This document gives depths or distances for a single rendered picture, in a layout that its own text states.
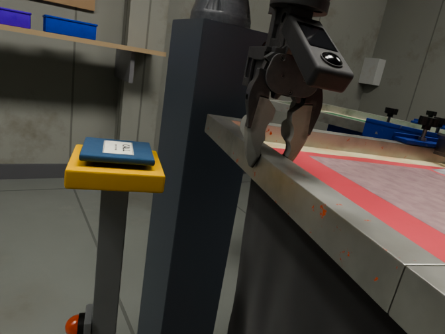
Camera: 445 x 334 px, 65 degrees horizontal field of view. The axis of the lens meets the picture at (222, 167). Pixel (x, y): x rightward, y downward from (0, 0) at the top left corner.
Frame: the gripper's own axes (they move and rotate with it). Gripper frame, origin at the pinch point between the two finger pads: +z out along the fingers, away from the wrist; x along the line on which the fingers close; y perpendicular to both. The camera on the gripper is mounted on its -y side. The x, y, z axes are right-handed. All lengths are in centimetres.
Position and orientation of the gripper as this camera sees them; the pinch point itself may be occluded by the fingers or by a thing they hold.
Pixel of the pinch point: (271, 160)
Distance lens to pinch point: 46.4
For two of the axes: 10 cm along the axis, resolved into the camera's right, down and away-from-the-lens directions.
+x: -9.5, -0.9, -3.1
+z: -1.8, 9.5, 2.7
